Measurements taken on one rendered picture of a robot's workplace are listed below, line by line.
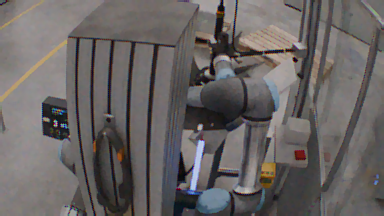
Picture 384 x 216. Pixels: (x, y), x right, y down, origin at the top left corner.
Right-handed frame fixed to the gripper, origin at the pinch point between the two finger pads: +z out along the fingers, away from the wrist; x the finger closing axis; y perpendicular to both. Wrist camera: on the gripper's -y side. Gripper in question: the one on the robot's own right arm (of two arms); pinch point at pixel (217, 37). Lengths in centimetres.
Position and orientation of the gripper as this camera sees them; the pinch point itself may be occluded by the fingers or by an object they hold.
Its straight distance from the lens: 202.1
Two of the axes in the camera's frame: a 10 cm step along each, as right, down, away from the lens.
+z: -0.5, -6.0, 8.0
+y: -1.1, 8.0, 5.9
